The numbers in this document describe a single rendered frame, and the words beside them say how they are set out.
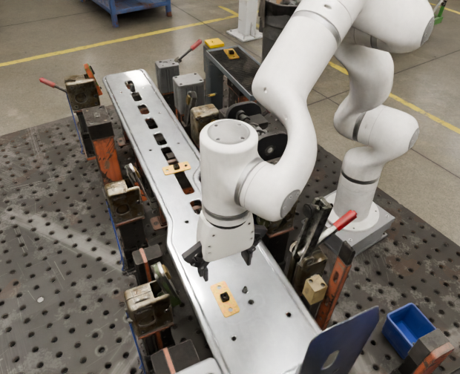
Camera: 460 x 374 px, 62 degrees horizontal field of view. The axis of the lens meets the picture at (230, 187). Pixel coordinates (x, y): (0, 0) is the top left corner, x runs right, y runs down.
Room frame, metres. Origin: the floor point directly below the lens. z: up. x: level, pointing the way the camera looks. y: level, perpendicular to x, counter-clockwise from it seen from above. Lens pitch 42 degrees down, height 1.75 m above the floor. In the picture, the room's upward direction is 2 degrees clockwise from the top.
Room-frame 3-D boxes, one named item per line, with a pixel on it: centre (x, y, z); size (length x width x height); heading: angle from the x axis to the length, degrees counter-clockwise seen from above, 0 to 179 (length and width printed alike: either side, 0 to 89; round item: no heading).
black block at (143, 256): (0.57, 0.20, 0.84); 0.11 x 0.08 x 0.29; 116
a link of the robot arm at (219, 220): (0.45, 0.00, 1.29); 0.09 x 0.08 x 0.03; 116
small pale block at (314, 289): (0.46, -0.19, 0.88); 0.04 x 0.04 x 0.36; 26
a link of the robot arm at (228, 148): (0.45, 0.00, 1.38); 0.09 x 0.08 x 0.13; 53
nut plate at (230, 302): (0.45, 0.00, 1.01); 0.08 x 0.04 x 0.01; 26
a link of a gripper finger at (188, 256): (0.43, 0.05, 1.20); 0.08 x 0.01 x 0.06; 116
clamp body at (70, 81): (1.33, 0.59, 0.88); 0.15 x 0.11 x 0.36; 116
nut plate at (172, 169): (0.89, 0.16, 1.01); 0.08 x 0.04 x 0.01; 115
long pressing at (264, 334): (0.90, 0.18, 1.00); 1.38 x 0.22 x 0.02; 26
